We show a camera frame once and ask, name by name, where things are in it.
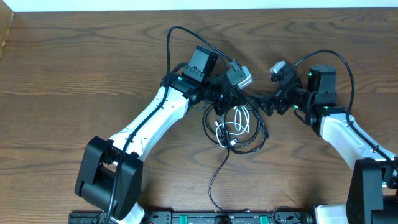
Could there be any white cable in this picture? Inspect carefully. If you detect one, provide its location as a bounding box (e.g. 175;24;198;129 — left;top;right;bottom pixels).
214;105;251;149

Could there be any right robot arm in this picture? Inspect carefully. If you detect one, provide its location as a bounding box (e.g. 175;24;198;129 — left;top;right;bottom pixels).
254;61;397;223

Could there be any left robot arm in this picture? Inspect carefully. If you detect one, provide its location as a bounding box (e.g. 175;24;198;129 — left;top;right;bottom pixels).
75;45;252;223

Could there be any left camera black cable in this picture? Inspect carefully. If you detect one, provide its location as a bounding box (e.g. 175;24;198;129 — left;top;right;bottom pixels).
102;25;243;224

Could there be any camera black cable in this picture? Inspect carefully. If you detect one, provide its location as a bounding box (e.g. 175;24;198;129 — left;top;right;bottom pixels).
279;49;398;172
102;25;243;224

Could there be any right camera black cable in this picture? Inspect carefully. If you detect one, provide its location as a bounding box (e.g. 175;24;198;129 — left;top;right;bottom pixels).
279;49;398;172

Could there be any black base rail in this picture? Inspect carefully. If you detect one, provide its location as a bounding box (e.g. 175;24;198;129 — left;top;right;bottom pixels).
68;207;315;224

